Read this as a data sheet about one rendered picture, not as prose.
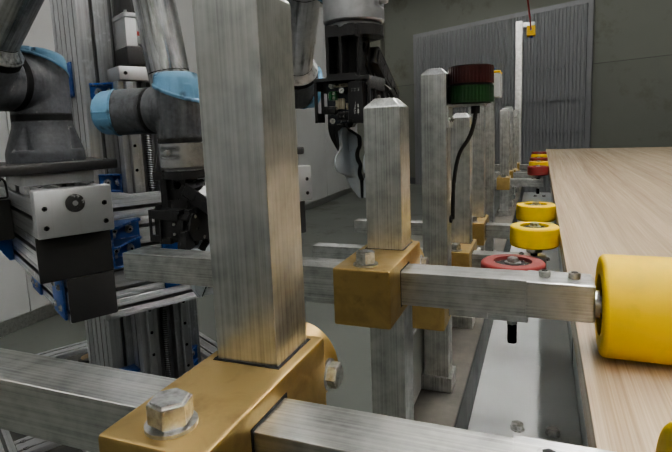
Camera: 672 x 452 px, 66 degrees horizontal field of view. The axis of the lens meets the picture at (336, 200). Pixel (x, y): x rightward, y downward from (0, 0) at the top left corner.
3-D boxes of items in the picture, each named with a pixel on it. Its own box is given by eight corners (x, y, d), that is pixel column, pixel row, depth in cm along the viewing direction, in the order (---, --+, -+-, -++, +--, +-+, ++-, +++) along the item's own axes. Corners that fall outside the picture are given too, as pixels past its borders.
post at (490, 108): (478, 260, 146) (478, 98, 140) (480, 256, 151) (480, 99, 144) (494, 261, 144) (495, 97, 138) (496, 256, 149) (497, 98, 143)
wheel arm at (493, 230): (354, 236, 127) (353, 219, 126) (358, 233, 130) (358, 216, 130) (545, 244, 111) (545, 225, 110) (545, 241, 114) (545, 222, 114)
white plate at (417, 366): (404, 416, 69) (403, 345, 68) (439, 340, 93) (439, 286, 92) (409, 416, 69) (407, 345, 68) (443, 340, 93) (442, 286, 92)
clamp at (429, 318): (406, 328, 68) (405, 291, 68) (427, 296, 81) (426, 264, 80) (449, 332, 66) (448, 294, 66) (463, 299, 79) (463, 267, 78)
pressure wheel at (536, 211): (536, 259, 108) (537, 205, 107) (507, 252, 115) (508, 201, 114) (563, 254, 112) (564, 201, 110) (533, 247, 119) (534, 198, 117)
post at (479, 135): (468, 291, 123) (468, 84, 116) (470, 286, 126) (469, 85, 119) (483, 292, 121) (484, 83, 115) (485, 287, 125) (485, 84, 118)
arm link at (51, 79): (86, 113, 113) (79, 50, 111) (32, 112, 101) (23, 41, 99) (44, 116, 117) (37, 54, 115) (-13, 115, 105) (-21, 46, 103)
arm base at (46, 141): (0, 162, 112) (-6, 116, 111) (75, 158, 122) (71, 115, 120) (12, 164, 100) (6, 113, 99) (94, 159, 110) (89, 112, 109)
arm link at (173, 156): (215, 141, 85) (184, 143, 78) (217, 169, 86) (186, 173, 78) (178, 142, 88) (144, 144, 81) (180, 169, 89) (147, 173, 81)
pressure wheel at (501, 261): (477, 350, 66) (477, 263, 65) (483, 327, 74) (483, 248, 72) (544, 358, 63) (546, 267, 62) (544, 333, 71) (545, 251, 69)
